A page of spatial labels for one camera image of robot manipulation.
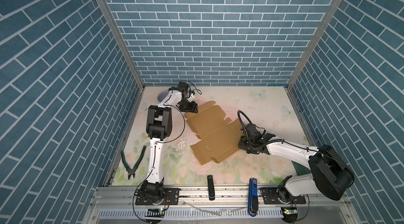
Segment green rectangular block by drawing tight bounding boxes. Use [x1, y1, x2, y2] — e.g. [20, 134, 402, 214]
[292, 161, 311, 176]

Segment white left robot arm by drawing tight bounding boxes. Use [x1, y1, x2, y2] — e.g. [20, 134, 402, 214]
[140, 80, 198, 205]

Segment aluminium left corner post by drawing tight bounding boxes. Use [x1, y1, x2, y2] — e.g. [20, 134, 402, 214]
[96, 0, 145, 91]

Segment black marker pen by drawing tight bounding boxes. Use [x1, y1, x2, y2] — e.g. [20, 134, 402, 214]
[207, 175, 215, 201]

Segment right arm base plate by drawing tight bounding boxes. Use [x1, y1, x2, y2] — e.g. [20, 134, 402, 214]
[259, 187, 306, 205]

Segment brown cardboard box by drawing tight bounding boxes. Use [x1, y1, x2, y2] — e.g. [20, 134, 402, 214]
[185, 101, 242, 165]

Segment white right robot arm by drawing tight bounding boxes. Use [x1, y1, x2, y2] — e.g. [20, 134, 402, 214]
[237, 110, 355, 204]

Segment lavender ceramic cup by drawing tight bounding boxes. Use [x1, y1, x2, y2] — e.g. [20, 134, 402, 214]
[157, 90, 170, 103]

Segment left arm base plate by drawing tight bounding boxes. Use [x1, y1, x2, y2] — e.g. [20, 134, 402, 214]
[135, 188, 180, 206]

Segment left controller board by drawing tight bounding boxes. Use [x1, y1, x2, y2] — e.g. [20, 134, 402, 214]
[145, 208, 166, 219]

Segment aluminium front rail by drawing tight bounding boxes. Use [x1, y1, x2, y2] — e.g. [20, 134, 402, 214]
[83, 185, 360, 224]

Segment right controller board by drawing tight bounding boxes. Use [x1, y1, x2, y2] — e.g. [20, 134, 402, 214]
[281, 207, 298, 217]

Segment green handled pliers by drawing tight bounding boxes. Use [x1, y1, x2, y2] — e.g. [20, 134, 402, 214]
[120, 145, 147, 180]

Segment aluminium right corner post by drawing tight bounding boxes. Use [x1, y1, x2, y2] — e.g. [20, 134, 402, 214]
[286, 0, 343, 92]

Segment controller board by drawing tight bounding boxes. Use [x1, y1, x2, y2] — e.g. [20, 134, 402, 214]
[281, 207, 298, 217]
[145, 208, 166, 219]

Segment aluminium corner post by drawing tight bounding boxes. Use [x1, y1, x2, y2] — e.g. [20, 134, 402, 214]
[96, 0, 145, 91]
[286, 0, 343, 92]

